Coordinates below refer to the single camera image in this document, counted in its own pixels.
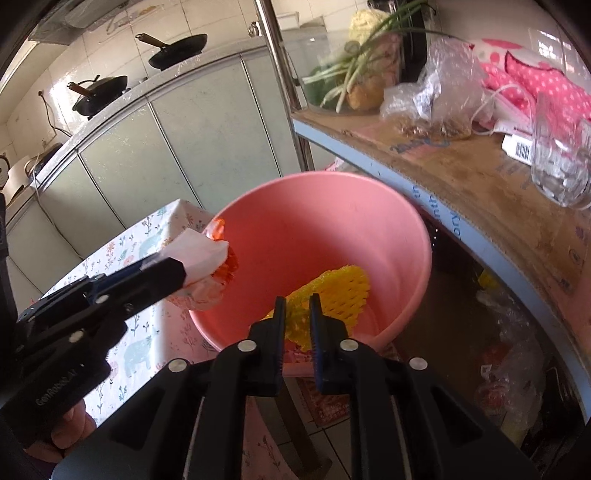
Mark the range hood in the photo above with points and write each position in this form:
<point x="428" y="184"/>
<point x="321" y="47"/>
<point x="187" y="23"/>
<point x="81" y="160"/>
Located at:
<point x="55" y="27"/>

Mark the green onions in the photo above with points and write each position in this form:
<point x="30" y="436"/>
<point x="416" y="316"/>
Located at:
<point x="364" y="60"/>

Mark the cauliflower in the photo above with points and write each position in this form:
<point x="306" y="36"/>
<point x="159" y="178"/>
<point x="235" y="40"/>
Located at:
<point x="367" y="25"/>

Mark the clear plastic vegetable container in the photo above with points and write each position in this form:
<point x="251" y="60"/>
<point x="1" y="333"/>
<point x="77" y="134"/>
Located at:
<point x="314" y="50"/>

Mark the orange clear plastic wrapper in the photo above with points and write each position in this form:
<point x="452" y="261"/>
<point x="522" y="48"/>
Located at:
<point x="226" y="267"/>

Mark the cardboard shelf liner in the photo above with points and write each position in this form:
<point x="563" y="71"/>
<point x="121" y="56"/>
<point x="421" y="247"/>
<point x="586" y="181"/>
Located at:
<point x="461" y="166"/>

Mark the black open wok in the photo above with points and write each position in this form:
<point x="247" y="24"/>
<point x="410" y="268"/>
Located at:
<point x="180" y="50"/>

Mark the clear plastic bag red contents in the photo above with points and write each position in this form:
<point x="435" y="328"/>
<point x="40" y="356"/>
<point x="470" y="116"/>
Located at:
<point x="512" y="383"/>

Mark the black blender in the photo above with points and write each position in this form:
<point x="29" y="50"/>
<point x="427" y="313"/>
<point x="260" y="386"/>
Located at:
<point x="415" y="46"/>

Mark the pink plastic bucket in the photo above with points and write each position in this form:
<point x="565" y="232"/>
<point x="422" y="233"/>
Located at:
<point x="323" y="221"/>

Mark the floral bear print tablecloth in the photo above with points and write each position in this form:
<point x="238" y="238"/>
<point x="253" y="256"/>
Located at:
<point x="138" y="341"/>

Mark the white rice cooker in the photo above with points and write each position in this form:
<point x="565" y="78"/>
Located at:
<point x="11" y="175"/>

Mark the pink polka dot cloth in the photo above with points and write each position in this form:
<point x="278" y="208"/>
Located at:
<point x="549" y="83"/>

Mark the grey kitchen counter cabinets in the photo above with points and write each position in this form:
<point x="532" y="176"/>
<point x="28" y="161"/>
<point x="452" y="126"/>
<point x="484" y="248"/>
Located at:
<point x="184" y="138"/>

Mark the red patterned floor mat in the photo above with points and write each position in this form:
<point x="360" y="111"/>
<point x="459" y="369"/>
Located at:
<point x="325" y="401"/>

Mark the white pink floral paper packet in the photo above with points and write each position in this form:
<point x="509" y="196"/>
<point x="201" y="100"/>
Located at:
<point x="198" y="254"/>

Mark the metal shelf rack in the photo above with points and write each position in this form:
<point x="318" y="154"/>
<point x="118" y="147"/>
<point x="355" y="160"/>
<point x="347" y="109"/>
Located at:
<point x="485" y="184"/>

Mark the dark green vegetable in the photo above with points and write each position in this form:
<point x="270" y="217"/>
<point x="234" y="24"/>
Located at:
<point x="318" y="90"/>

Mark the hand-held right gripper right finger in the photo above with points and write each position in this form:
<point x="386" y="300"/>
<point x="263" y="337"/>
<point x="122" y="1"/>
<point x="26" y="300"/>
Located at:
<point x="316" y="332"/>

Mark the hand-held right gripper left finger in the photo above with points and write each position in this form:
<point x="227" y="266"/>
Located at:
<point x="279" y="332"/>

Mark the black wok with lid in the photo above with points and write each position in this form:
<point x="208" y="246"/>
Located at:
<point x="99" y="94"/>

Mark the clear plastic bag of grain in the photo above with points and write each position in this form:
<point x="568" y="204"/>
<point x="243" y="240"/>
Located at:
<point x="438" y="92"/>

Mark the yellow foam net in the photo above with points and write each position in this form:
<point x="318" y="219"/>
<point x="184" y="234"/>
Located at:
<point x="332" y="295"/>

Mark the electric cooker with glass lid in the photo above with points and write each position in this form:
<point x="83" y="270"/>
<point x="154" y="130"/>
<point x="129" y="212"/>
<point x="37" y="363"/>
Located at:
<point x="48" y="159"/>

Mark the white barcode label box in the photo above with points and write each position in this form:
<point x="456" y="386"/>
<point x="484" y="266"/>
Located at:
<point x="519" y="145"/>

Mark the person's left hand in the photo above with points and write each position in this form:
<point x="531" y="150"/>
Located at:
<point x="69" y="429"/>

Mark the yellow package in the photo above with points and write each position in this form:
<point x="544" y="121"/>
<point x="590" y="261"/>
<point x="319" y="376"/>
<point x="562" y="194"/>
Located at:
<point x="485" y="282"/>

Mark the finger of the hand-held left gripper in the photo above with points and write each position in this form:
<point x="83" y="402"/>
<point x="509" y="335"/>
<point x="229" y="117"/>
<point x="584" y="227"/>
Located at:
<point x="147" y="286"/>
<point x="87" y="290"/>

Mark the clear glass mug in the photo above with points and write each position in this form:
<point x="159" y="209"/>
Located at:
<point x="558" y="161"/>

